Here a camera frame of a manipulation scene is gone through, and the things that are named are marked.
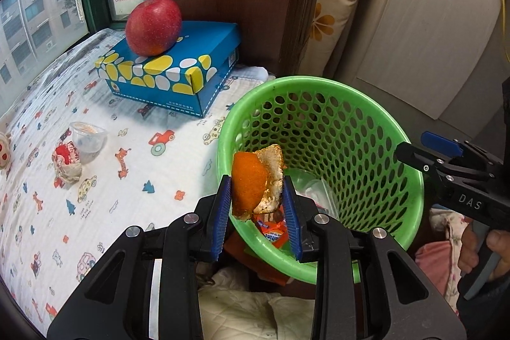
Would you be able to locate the beige cushion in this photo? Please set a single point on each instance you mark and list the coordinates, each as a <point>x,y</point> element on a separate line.
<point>430,25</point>

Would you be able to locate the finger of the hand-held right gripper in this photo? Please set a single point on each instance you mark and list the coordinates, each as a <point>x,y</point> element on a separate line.
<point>418,158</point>
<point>440,143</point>

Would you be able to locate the pink cloth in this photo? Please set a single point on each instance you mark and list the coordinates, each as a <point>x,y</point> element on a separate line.
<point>434,260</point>

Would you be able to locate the orange peel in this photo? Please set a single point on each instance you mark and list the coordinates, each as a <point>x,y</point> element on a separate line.
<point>249,180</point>

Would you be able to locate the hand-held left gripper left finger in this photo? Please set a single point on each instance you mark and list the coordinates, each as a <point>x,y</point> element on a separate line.
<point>222,220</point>

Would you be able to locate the white quilted cloth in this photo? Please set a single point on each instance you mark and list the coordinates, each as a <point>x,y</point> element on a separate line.
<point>239,308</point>

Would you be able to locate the red apple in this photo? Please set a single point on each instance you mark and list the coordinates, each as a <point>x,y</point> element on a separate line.
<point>153,23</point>

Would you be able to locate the blue spotted cardboard box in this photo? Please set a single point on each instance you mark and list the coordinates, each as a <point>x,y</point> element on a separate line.
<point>179,57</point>

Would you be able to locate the small clear pudding cup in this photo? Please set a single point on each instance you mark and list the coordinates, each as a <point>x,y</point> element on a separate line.
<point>87,137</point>

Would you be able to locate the person's right forearm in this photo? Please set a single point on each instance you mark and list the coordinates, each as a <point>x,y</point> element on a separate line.
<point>490,316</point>

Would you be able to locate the green plastic basket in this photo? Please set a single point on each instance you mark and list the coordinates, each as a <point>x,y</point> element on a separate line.
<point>279,264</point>

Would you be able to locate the grey apartment building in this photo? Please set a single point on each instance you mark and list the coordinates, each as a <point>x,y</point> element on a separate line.
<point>36,17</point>

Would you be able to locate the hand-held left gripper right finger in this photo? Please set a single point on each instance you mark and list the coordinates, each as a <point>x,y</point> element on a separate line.
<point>293,224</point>

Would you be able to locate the clear plastic container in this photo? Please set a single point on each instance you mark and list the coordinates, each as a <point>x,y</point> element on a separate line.
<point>314,188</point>

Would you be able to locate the crumpled red white wrapper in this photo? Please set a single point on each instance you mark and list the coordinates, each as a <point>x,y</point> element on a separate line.
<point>67,162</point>

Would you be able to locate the orange snack wrapper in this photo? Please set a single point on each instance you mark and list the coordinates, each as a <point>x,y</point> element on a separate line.
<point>273,234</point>

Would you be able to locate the person's right hand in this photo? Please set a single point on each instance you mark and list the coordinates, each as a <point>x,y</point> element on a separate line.
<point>468,250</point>

